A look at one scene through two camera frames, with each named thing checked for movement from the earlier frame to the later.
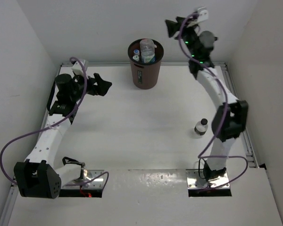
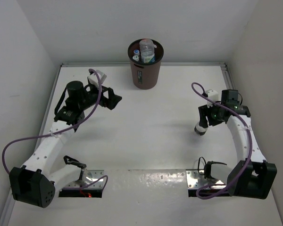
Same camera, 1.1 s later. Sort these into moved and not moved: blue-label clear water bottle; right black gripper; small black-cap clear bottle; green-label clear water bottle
Moved: right black gripper
Not moved: green-label clear water bottle; blue-label clear water bottle; small black-cap clear bottle
